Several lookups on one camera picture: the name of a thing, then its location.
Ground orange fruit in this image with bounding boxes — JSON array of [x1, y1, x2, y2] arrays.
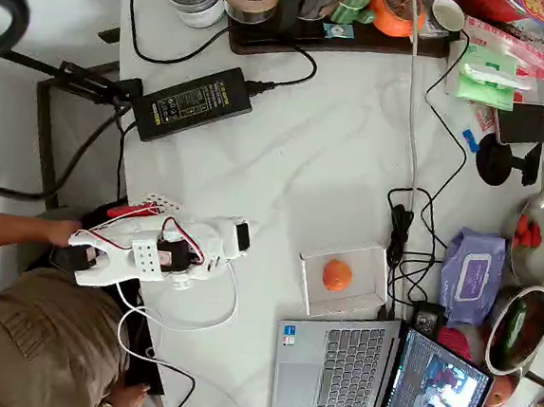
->
[[321, 257, 356, 295]]

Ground person left forearm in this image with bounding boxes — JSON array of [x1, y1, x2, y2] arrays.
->
[[0, 213, 55, 261]]

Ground white cardboard box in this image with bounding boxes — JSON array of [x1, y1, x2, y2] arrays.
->
[[292, 236, 393, 324]]

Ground person left hand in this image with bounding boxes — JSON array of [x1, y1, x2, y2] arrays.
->
[[47, 217, 84, 249]]

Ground person right hand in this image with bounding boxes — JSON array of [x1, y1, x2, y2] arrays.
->
[[108, 379, 152, 407]]

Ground red clamp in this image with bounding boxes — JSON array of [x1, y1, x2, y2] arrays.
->
[[106, 200, 159, 223]]

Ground thin black adapter lead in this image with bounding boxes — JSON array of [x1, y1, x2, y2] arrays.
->
[[112, 118, 139, 206]]

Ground black power adapter brick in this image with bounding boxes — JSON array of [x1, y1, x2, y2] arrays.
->
[[129, 59, 257, 153]]

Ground grey laptop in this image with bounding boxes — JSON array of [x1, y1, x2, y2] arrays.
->
[[269, 308, 500, 407]]

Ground grey round stool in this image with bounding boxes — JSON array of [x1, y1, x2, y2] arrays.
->
[[36, 205, 86, 226]]

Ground olive clothed person body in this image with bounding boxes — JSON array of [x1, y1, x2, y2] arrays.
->
[[0, 227, 141, 407]]

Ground small black charger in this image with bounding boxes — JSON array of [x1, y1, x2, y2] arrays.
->
[[410, 300, 448, 339]]

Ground teal candy packet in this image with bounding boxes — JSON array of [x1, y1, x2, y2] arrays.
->
[[321, 21, 356, 42]]

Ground dark wooden tea tray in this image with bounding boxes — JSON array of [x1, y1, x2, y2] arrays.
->
[[225, 8, 462, 76]]

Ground dark bottle cork stopper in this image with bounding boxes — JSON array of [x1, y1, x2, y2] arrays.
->
[[274, 0, 306, 34]]

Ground wet wipes pack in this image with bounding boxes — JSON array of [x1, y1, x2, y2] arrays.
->
[[435, 225, 509, 332]]

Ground red knitted cloth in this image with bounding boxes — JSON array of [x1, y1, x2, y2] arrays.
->
[[434, 324, 478, 364]]

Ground blue clip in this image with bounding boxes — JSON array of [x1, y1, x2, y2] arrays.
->
[[460, 129, 481, 156]]

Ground green cactus figurine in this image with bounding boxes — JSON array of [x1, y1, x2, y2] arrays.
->
[[328, 0, 379, 28]]

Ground black phone stand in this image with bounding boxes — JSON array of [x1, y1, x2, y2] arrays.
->
[[472, 134, 544, 192]]

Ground orange round teapot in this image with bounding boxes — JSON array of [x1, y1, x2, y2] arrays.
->
[[365, 0, 429, 41]]

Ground red white printed packet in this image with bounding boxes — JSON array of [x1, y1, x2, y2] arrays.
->
[[466, 101, 501, 138]]

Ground green tissue pack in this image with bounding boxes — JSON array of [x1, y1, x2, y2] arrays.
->
[[454, 60, 536, 115]]

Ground green cucumber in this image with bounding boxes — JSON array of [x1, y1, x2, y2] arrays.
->
[[499, 299, 530, 361]]

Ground white cup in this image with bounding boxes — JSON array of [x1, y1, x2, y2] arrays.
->
[[428, 0, 469, 34]]

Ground black smartphone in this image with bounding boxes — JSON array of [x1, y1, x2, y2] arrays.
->
[[490, 100, 544, 149]]

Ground steel bowl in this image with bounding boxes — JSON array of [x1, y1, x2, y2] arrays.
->
[[497, 187, 544, 289]]

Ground steel pot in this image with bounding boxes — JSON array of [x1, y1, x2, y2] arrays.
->
[[480, 281, 544, 396]]

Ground red gift bag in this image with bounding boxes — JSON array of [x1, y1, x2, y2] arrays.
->
[[447, 0, 544, 28]]

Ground green and pink packets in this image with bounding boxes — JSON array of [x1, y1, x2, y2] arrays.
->
[[458, 14, 544, 91]]

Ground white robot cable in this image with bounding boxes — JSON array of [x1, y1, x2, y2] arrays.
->
[[104, 251, 280, 407]]

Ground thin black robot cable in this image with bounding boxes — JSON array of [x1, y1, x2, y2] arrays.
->
[[139, 346, 201, 407]]

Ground bundled black cable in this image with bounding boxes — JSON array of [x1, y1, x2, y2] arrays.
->
[[375, 184, 451, 326]]

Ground black mains cord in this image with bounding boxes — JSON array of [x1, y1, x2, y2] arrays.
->
[[242, 42, 321, 100]]

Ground thick black hose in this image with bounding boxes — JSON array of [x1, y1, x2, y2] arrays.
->
[[0, 93, 134, 211]]

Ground thick white cable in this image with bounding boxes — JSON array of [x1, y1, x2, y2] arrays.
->
[[388, 0, 437, 215]]

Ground black looped cable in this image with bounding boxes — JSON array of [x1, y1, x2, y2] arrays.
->
[[123, 0, 236, 71]]

